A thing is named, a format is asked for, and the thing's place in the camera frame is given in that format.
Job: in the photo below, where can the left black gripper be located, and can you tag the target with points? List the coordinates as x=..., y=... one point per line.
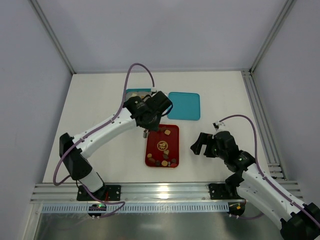
x=151, y=124

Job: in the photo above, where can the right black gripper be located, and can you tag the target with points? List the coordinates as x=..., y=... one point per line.
x=207, y=145

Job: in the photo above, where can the teal tin lid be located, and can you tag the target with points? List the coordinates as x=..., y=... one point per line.
x=186, y=106

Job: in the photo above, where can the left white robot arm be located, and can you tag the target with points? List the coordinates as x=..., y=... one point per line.
x=74, y=151

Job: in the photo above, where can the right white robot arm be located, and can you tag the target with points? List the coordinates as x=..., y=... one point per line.
x=295, y=219

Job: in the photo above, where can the brown block chocolate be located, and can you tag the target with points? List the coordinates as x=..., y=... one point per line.
x=163, y=129

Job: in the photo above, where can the light square chocolate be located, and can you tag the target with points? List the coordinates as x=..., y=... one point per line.
x=167, y=132

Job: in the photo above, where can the caramel square chocolate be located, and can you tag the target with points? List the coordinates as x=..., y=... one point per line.
x=164, y=163

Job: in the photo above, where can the teal tin box with cups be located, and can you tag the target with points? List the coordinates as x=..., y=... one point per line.
x=137, y=92

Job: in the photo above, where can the red rectangular tray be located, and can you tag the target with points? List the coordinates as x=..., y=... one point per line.
x=158, y=142

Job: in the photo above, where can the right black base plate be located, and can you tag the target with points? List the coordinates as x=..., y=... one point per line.
x=222, y=191

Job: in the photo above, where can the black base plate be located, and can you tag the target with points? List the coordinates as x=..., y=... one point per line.
x=222, y=191
x=106, y=193

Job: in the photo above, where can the slotted cable duct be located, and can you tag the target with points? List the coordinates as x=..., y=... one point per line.
x=150, y=207

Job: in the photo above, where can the right frame rail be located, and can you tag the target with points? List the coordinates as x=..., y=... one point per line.
x=263, y=127

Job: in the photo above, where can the aluminium rail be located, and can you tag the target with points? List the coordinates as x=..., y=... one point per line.
x=128, y=192

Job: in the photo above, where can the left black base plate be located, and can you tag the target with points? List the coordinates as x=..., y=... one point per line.
x=106, y=193

